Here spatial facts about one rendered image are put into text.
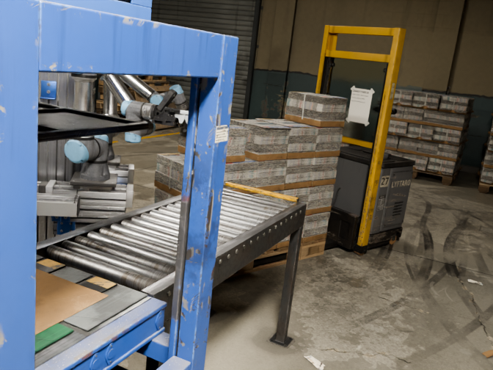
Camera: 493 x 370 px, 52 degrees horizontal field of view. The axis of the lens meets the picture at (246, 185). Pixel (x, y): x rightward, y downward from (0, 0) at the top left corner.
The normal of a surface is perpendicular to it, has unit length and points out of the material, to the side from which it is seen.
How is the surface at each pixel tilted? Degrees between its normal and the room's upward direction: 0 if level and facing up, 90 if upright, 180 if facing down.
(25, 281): 90
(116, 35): 90
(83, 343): 0
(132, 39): 90
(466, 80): 90
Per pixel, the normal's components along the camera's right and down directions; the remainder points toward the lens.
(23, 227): 0.89, 0.21
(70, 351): 0.11, -0.96
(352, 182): -0.75, 0.07
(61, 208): 0.20, 0.26
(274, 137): 0.67, 0.25
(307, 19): -0.44, 0.17
